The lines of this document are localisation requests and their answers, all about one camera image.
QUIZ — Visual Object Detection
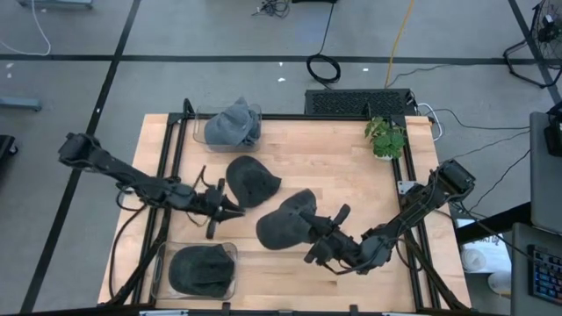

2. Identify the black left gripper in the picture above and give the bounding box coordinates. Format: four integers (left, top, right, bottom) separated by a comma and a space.
191, 177, 246, 241

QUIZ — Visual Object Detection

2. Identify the thin black floor cable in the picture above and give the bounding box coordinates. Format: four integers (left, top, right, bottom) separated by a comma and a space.
423, 107, 531, 132

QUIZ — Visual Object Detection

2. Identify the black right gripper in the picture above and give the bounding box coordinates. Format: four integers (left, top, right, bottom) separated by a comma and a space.
299, 204, 365, 269

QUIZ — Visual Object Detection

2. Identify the black keypad with coloured keys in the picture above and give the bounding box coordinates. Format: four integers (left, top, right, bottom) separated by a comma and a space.
526, 244, 562, 307

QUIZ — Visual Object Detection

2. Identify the grey cabinet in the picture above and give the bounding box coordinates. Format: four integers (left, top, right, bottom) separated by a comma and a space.
510, 222, 562, 316

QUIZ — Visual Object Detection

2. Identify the black device on side table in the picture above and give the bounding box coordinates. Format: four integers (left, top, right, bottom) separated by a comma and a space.
544, 101, 562, 158

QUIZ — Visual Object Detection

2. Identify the clear plastic bin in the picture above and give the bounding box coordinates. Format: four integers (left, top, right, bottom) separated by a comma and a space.
150, 240, 240, 302
192, 103, 263, 154

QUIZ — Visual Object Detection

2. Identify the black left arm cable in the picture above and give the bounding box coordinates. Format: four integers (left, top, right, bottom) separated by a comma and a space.
108, 199, 153, 302

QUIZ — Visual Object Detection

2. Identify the black aluminium table frame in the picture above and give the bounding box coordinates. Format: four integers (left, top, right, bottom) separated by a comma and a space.
104, 98, 471, 313

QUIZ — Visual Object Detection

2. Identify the white cable loop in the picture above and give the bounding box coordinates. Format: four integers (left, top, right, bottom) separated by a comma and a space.
415, 102, 443, 142

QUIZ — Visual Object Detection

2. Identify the black coiled cable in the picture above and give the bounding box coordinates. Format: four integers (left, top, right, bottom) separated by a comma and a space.
306, 2, 342, 85

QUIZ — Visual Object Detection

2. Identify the green plant in white pot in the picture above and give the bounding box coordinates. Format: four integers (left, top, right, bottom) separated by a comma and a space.
364, 114, 407, 162

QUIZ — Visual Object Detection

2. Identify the black floor object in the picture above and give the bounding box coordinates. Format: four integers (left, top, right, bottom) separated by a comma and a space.
0, 134, 18, 170

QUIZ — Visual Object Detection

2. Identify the black corduroy cap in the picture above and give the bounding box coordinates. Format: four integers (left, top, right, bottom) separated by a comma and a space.
168, 244, 236, 298
225, 154, 283, 209
256, 188, 320, 251

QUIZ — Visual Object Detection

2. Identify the grey floor bar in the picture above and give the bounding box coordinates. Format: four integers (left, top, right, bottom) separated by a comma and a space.
0, 97, 43, 112

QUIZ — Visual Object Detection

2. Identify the yellow cable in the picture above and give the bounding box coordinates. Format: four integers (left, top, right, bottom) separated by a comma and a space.
384, 0, 416, 89

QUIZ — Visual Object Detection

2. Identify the white floor cable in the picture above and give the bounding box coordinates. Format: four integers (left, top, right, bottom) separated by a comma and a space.
0, 0, 52, 57

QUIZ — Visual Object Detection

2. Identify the black bar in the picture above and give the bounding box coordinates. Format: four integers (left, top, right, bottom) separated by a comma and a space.
455, 202, 531, 245

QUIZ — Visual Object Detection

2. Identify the black cable bundle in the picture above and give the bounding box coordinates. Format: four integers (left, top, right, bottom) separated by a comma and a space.
253, 0, 292, 18

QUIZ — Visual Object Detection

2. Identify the black floor fan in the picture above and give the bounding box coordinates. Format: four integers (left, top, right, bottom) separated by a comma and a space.
502, 0, 562, 89

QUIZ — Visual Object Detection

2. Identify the grey side table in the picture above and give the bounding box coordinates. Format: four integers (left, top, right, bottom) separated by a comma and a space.
529, 111, 562, 236

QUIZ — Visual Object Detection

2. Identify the grey flat object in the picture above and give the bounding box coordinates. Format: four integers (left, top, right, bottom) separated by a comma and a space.
16, 0, 95, 11

